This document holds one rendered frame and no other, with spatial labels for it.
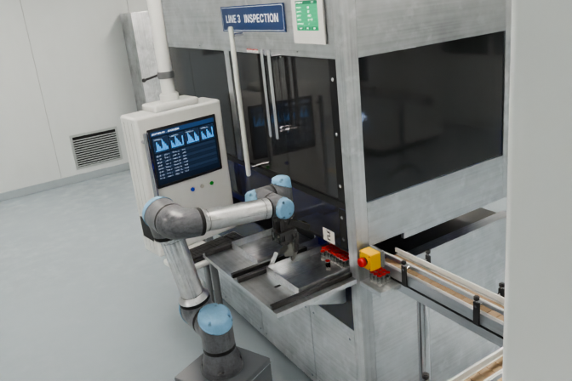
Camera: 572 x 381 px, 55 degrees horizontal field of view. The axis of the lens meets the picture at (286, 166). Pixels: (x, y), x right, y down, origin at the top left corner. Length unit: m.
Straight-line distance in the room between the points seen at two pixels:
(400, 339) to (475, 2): 1.53
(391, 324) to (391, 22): 1.32
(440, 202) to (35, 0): 5.72
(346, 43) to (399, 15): 0.28
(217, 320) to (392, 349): 1.01
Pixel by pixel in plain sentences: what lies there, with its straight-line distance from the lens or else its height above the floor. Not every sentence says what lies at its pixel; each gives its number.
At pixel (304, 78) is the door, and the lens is 2.35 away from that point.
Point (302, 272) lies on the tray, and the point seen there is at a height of 0.88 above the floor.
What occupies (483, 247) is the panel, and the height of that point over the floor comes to 0.77.
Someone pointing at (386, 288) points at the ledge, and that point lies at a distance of 2.33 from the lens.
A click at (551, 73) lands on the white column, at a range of 0.54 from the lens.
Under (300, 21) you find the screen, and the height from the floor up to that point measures 1.94.
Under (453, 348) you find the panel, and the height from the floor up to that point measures 0.28.
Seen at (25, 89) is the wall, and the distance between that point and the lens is 7.30.
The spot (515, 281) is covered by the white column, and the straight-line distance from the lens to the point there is 0.63.
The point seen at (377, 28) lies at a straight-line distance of 2.19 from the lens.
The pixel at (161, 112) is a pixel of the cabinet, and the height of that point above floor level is 1.55.
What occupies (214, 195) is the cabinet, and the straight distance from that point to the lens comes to 3.08.
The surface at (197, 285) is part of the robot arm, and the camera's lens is 2.07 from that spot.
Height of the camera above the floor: 2.06
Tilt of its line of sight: 17 degrees down
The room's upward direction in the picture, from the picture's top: 6 degrees counter-clockwise
